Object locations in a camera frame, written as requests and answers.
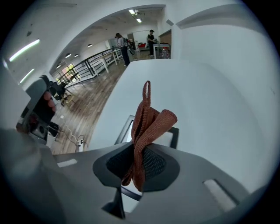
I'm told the white floor cable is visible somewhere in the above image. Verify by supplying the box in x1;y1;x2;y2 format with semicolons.
59;115;81;144

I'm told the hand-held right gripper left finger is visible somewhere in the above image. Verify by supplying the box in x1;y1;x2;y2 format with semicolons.
42;141;136;224

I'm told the person's left hand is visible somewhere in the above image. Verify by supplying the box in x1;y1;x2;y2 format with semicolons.
42;91;57;112

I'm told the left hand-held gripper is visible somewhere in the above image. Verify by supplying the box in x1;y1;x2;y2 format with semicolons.
15;74;59;145

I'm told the black metal railing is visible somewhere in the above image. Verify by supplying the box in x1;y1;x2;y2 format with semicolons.
57;47;117;89

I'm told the long ceiling light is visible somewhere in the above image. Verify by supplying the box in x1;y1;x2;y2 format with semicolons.
8;38;41;63
19;68;35;84

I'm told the brown woven cloth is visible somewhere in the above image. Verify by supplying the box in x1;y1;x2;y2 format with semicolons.
121;80;178;193

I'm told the wood-top desk with white legs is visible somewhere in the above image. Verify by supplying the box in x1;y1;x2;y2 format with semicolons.
90;57;110;76

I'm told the white power strip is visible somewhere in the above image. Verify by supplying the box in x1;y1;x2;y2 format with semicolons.
76;135;85;152

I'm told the black cart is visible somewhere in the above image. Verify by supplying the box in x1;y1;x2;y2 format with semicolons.
158;42;172;60

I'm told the large white table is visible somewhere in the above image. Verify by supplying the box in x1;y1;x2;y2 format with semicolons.
88;60;271;194

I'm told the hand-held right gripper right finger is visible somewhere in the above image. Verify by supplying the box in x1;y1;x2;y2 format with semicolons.
130;143;252;224

